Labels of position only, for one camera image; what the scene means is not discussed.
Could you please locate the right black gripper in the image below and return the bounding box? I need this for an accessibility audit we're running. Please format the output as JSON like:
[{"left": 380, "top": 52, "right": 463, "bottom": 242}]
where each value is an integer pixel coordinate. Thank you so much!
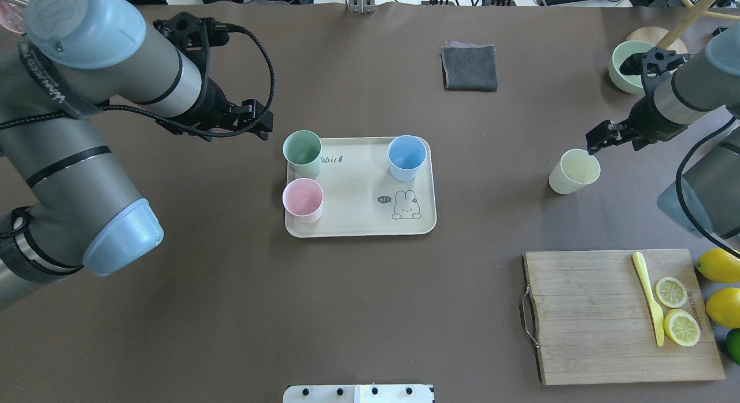
[{"left": 585, "top": 47, "right": 693, "bottom": 156}]

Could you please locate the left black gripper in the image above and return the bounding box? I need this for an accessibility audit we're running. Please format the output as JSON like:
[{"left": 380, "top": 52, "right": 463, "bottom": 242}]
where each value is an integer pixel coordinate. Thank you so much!
[{"left": 154, "top": 12, "right": 274, "bottom": 141}]

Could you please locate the pale yellow cup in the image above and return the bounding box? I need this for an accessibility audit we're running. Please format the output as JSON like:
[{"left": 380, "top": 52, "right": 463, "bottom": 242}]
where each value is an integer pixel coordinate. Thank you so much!
[{"left": 548, "top": 149, "right": 601, "bottom": 195}]

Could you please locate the green cup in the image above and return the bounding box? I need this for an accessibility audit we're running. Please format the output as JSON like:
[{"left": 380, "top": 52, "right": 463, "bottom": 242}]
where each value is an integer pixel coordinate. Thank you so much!
[{"left": 283, "top": 131, "right": 323, "bottom": 178}]

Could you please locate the pink cup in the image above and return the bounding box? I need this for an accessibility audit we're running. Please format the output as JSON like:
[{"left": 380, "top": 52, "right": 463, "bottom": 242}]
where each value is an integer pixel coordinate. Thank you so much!
[{"left": 281, "top": 178, "right": 324, "bottom": 224}]

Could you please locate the blue cup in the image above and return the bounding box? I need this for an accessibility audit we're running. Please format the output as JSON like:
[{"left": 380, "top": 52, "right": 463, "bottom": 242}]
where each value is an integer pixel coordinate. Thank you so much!
[{"left": 387, "top": 136, "right": 427, "bottom": 182}]

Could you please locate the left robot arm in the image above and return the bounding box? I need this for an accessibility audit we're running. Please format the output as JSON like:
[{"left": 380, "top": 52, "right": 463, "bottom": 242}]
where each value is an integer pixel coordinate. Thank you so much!
[{"left": 2, "top": 0, "right": 273, "bottom": 308}]

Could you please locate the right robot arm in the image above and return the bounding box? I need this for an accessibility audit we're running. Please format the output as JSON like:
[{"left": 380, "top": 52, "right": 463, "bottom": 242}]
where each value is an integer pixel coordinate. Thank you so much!
[{"left": 585, "top": 24, "right": 739, "bottom": 240}]

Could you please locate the cream rabbit tray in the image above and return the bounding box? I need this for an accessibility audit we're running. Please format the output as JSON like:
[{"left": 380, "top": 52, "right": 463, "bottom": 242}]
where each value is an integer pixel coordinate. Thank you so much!
[{"left": 284, "top": 136, "right": 437, "bottom": 238}]

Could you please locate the green bowl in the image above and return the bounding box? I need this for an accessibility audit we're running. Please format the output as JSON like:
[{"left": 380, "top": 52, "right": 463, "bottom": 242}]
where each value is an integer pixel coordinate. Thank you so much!
[{"left": 608, "top": 41, "right": 654, "bottom": 95}]

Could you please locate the wooden cup rack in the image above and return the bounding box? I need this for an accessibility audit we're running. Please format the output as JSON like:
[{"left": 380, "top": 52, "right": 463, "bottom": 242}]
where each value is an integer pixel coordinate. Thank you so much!
[{"left": 624, "top": 0, "right": 738, "bottom": 51}]

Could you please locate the grey folded cloth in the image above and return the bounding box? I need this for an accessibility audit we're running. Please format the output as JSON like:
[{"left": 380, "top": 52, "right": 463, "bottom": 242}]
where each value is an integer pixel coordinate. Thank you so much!
[{"left": 441, "top": 45, "right": 498, "bottom": 92}]

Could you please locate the whole lemon far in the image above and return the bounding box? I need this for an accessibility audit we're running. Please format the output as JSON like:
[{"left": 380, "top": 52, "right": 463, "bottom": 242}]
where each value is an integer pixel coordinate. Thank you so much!
[{"left": 695, "top": 248, "right": 739, "bottom": 284}]

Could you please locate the whole lemon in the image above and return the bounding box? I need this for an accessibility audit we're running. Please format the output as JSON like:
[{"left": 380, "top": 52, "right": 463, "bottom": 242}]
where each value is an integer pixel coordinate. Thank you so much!
[
  {"left": 695, "top": 248, "right": 739, "bottom": 284},
  {"left": 705, "top": 287, "right": 739, "bottom": 329}
]

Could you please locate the upper lemon slice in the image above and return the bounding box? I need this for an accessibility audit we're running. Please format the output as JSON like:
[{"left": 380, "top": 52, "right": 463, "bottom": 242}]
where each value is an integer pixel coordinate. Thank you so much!
[{"left": 654, "top": 276, "right": 688, "bottom": 309}]

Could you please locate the lemon slice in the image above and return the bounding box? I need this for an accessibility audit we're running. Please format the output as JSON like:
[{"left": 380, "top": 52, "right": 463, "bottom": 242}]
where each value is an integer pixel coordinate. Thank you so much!
[
  {"left": 654, "top": 276, "right": 688, "bottom": 309},
  {"left": 663, "top": 309, "right": 701, "bottom": 347}
]

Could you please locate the wooden cutting board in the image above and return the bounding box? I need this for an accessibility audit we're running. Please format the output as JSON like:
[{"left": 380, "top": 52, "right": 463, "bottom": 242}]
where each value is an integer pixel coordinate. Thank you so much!
[{"left": 523, "top": 249, "right": 725, "bottom": 386}]

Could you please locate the purple cloth under grey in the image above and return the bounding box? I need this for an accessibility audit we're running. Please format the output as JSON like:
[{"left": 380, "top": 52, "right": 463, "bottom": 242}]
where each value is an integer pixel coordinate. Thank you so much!
[{"left": 446, "top": 41, "right": 479, "bottom": 49}]

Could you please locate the yellow plastic knife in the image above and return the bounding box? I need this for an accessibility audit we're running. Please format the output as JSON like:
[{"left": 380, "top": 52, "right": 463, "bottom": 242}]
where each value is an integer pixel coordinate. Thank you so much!
[{"left": 632, "top": 251, "right": 665, "bottom": 347}]

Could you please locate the lower lemon slice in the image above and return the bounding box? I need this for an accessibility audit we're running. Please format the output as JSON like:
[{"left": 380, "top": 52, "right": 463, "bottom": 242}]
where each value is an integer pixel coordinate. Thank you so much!
[{"left": 663, "top": 309, "right": 701, "bottom": 347}]

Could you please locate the whole lemon near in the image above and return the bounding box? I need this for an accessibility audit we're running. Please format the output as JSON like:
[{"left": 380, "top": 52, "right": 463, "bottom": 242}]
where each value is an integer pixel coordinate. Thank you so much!
[{"left": 705, "top": 287, "right": 739, "bottom": 329}]

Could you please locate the green lime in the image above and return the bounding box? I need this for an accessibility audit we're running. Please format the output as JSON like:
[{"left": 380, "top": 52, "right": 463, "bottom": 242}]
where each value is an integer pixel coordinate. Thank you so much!
[{"left": 725, "top": 328, "right": 740, "bottom": 365}]

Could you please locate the pink bowl with ice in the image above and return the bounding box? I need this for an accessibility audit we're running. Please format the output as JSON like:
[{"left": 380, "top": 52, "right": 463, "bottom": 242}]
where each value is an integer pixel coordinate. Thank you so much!
[{"left": 1, "top": 0, "right": 26, "bottom": 34}]

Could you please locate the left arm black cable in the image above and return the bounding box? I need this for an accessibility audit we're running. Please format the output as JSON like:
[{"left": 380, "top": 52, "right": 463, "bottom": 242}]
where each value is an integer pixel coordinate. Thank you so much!
[{"left": 0, "top": 24, "right": 276, "bottom": 139}]

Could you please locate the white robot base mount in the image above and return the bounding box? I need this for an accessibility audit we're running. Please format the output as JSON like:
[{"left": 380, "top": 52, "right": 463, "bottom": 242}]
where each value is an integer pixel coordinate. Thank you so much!
[{"left": 282, "top": 383, "right": 435, "bottom": 402}]

